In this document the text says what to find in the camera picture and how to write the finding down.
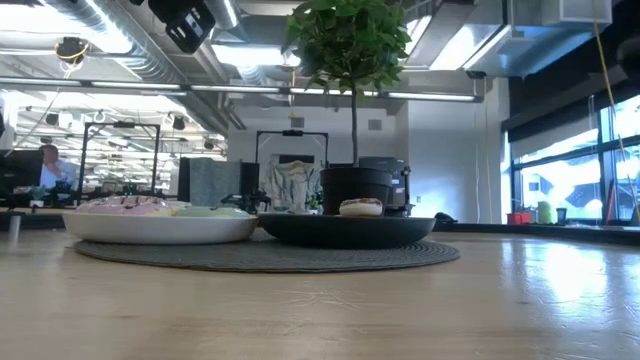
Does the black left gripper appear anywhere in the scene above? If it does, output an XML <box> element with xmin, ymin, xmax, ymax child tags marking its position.
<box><xmin>147</xmin><ymin>0</ymin><xmax>200</xmax><ymax>22</ymax></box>

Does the pink iced donut chocolate drizzle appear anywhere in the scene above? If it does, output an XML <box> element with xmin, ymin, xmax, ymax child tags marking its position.
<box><xmin>74</xmin><ymin>195</ymin><xmax>177</xmax><ymax>218</ymax></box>

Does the small chocolate iced donut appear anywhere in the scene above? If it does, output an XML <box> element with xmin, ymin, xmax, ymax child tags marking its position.
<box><xmin>338</xmin><ymin>197</ymin><xmax>385</xmax><ymax>218</ymax></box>

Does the long ceiling light tube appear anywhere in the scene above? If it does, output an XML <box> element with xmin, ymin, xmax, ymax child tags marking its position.
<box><xmin>0</xmin><ymin>76</ymin><xmax>484</xmax><ymax>104</ymax></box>

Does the round black ceiling device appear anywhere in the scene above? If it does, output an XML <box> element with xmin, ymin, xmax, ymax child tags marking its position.
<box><xmin>53</xmin><ymin>36</ymin><xmax>91</xmax><ymax>66</ymax></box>

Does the grey office partition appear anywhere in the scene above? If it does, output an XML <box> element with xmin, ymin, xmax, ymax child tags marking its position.
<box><xmin>176</xmin><ymin>156</ymin><xmax>245</xmax><ymax>208</ymax></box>

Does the green potted plant black pot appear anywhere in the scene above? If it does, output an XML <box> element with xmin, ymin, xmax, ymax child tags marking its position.
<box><xmin>281</xmin><ymin>0</ymin><xmax>413</xmax><ymax>217</ymax></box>

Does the person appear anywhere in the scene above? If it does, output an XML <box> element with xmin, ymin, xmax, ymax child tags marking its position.
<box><xmin>38</xmin><ymin>143</ymin><xmax>80</xmax><ymax>192</ymax></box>

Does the pale hanging cloth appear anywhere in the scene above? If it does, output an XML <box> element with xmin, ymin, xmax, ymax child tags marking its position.
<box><xmin>259</xmin><ymin>159</ymin><xmax>322</xmax><ymax>214</ymax></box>

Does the black computer monitor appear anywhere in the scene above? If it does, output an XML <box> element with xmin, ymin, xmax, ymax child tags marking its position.
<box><xmin>0</xmin><ymin>148</ymin><xmax>45</xmax><ymax>197</ymax></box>

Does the white round plate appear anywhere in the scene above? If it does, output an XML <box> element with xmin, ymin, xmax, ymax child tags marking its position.
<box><xmin>61</xmin><ymin>209</ymin><xmax>259</xmax><ymax>246</ymax></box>

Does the grey round woven placemat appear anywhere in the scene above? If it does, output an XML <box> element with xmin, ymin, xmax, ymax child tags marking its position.
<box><xmin>73</xmin><ymin>228</ymin><xmax>462</xmax><ymax>274</ymax></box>

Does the black round plate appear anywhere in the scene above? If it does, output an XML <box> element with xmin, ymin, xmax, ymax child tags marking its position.
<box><xmin>256</xmin><ymin>213</ymin><xmax>438</xmax><ymax>250</ymax></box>

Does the black box machine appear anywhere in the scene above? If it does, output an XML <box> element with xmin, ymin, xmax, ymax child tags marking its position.
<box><xmin>357</xmin><ymin>155</ymin><xmax>413</xmax><ymax>217</ymax></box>

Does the green bottle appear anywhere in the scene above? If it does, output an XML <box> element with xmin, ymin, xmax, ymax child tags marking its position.
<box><xmin>536</xmin><ymin>200</ymin><xmax>557</xmax><ymax>225</ymax></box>

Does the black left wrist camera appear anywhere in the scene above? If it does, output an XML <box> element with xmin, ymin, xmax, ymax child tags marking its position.
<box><xmin>164</xmin><ymin>4</ymin><xmax>218</xmax><ymax>56</ymax></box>

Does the tall black frame stand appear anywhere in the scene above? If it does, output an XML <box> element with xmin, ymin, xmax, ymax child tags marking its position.
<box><xmin>76</xmin><ymin>121</ymin><xmax>162</xmax><ymax>205</ymax></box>

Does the black frame stand with camera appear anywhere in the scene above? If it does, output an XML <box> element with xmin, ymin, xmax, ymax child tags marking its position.
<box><xmin>255</xmin><ymin>128</ymin><xmax>330</xmax><ymax>167</ymax></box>

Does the yellow hanging cord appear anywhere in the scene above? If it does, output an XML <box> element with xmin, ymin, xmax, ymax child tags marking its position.
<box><xmin>591</xmin><ymin>18</ymin><xmax>640</xmax><ymax>222</ymax></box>

